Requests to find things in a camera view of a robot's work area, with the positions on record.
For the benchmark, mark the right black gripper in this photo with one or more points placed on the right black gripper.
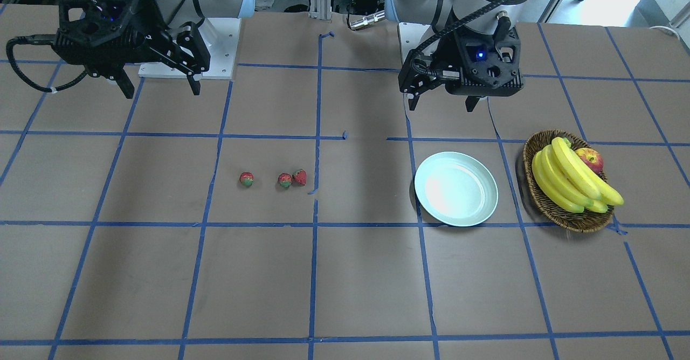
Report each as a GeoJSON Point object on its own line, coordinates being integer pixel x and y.
{"type": "Point", "coordinates": [152, 30]}

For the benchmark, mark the red apple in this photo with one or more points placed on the red apple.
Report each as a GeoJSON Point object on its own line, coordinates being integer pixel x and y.
{"type": "Point", "coordinates": [591, 158]}

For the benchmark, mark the red strawberry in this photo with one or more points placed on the red strawberry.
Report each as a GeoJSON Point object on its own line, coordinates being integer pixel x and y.
{"type": "Point", "coordinates": [299, 177]}
{"type": "Point", "coordinates": [285, 180]}
{"type": "Point", "coordinates": [246, 179]}

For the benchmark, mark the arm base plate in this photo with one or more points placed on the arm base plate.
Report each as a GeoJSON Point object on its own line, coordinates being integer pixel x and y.
{"type": "Point", "coordinates": [221, 36]}
{"type": "Point", "coordinates": [410, 35]}

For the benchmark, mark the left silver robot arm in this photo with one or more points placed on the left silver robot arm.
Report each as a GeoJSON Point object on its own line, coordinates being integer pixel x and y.
{"type": "Point", "coordinates": [447, 16]}

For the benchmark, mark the brown wicker basket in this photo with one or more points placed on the brown wicker basket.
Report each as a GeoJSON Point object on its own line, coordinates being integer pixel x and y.
{"type": "Point", "coordinates": [577, 222]}

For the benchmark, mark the yellow banana bunch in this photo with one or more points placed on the yellow banana bunch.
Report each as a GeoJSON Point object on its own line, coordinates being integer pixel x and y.
{"type": "Point", "coordinates": [573, 187]}

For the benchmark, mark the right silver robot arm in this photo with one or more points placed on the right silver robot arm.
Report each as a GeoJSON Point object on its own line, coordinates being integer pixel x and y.
{"type": "Point", "coordinates": [178, 12]}

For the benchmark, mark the light green plate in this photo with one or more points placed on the light green plate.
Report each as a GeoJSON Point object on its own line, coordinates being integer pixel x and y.
{"type": "Point", "coordinates": [456, 189]}

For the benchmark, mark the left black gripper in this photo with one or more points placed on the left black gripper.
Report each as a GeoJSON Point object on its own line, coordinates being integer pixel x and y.
{"type": "Point", "coordinates": [443, 57]}

